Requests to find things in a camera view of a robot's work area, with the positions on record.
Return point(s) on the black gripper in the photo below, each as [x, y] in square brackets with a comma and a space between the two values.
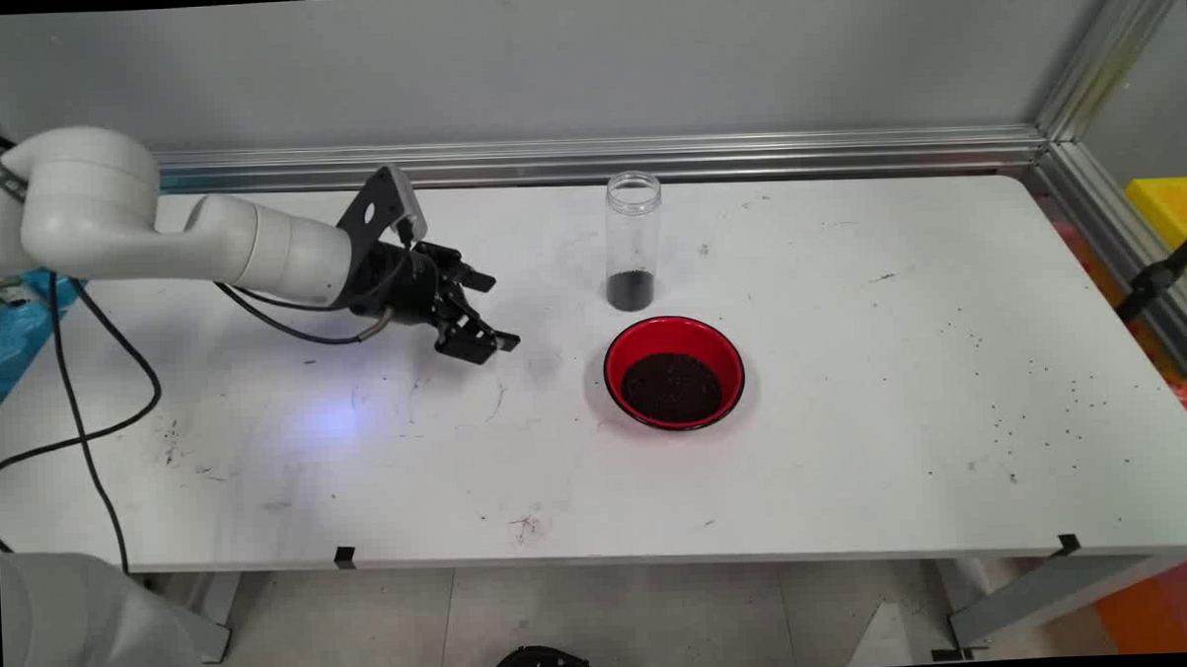
[404, 286]

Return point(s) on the dark seeds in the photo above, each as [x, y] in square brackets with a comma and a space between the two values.
[632, 291]
[671, 388]

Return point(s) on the clear plastic jar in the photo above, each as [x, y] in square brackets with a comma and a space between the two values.
[634, 223]

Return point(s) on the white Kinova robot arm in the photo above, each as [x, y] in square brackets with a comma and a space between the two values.
[106, 212]

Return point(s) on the red bowl with black rim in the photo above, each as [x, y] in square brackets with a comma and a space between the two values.
[629, 347]

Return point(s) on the dark seeds in bowl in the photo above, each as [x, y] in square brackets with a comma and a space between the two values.
[671, 388]

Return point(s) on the small black tape marker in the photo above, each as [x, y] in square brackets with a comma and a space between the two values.
[345, 557]
[1067, 546]

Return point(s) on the black object on floor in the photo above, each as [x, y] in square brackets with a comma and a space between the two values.
[546, 664]

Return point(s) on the grey table leg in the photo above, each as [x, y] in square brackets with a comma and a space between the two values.
[213, 613]
[1037, 599]

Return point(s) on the blue plastic bag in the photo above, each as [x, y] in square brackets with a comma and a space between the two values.
[21, 334]

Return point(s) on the red and pink items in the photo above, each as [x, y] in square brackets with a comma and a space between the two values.
[1162, 368]

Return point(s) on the yellow box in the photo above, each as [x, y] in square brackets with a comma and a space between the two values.
[1167, 205]

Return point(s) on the orange box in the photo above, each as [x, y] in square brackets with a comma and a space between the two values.
[1156, 610]

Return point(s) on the aluminium back frame rail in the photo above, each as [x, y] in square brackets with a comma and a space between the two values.
[647, 159]

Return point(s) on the aluminium side frame rail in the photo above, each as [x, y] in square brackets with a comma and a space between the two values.
[1118, 226]

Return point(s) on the aluminium upright frame post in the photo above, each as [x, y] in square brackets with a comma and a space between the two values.
[1102, 49]

